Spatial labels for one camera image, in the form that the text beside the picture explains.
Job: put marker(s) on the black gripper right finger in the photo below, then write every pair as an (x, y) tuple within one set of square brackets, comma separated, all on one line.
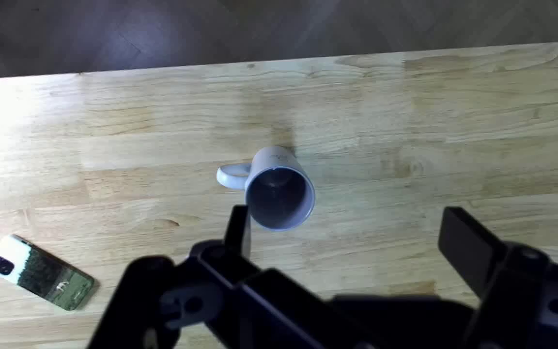
[(524, 297)]

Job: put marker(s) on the white ceramic mug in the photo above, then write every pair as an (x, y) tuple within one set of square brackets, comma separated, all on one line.
[(279, 195)]

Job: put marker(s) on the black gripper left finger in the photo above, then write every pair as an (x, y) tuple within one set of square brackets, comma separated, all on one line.
[(227, 303)]

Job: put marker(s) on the smartphone with white case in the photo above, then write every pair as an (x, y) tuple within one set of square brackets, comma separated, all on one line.
[(39, 272)]

